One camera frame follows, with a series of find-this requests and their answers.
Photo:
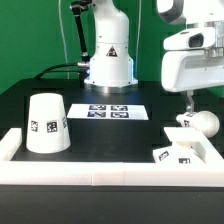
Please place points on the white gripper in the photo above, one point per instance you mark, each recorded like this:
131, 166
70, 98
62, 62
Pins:
191, 70

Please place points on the white lamp bulb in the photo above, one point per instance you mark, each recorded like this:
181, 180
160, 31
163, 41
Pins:
204, 121

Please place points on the white lamp base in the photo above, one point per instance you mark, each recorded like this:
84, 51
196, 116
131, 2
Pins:
181, 150

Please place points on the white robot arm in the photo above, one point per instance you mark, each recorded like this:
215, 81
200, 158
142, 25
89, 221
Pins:
111, 68

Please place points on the white lamp shade cone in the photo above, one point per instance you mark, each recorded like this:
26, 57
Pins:
47, 129

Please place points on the white marker sheet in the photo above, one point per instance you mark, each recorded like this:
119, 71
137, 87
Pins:
107, 111

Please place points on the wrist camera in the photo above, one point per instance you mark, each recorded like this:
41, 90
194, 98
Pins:
194, 38

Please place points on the white U-shaped frame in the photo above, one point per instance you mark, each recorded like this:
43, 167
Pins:
209, 173

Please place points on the black articulated camera stand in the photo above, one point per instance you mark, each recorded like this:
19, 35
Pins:
77, 7

